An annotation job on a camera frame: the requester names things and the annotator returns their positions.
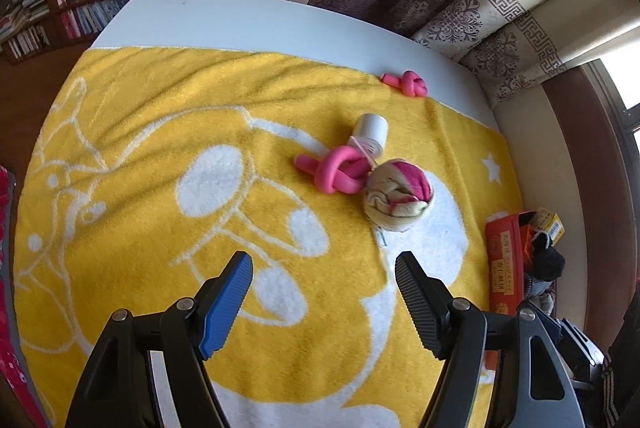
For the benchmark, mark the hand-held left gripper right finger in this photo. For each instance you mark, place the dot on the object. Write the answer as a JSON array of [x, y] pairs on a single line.
[[420, 303]]

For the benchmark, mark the brown wooden panel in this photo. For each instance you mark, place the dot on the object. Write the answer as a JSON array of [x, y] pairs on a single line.
[[595, 188]]

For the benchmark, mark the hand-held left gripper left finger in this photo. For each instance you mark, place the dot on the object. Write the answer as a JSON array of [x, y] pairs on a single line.
[[225, 303]]

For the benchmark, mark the small pink knotted foam tube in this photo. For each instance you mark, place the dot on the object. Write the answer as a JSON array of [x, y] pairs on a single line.
[[410, 83]]

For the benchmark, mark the large pink knotted foam tube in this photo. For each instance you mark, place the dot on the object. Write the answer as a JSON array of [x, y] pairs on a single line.
[[340, 173]]

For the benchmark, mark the red patterned cloth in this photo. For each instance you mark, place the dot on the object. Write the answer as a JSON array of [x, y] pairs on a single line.
[[15, 333]]

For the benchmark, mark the patterned purple curtain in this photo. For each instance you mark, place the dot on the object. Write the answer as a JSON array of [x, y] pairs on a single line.
[[450, 3]]

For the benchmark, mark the window frame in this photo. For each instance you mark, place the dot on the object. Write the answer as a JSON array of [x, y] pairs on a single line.
[[622, 98]]

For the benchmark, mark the dark grey sock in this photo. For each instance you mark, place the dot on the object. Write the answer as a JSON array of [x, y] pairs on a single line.
[[547, 260]]

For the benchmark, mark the small yellow box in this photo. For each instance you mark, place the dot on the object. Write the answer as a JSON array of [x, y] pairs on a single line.
[[550, 223]]

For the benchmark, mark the beige and pink sock ball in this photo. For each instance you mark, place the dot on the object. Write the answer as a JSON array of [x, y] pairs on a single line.
[[397, 195]]

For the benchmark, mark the shallow cardboard box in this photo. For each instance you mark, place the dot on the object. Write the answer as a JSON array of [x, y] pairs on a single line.
[[502, 253]]

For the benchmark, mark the yellow and white blanket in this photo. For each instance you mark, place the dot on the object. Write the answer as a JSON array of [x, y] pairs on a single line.
[[150, 118]]

